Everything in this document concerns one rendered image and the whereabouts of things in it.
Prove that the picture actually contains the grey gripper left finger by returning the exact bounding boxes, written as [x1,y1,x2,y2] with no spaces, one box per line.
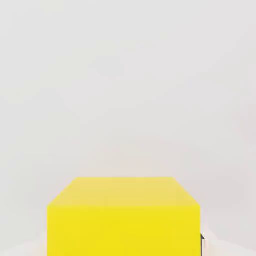
[0,229,48,256]

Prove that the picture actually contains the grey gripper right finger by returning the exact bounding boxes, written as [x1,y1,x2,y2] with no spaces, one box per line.
[200,225,256,256]

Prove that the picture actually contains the small yellow cube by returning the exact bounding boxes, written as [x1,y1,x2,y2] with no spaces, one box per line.
[46,176,201,256]

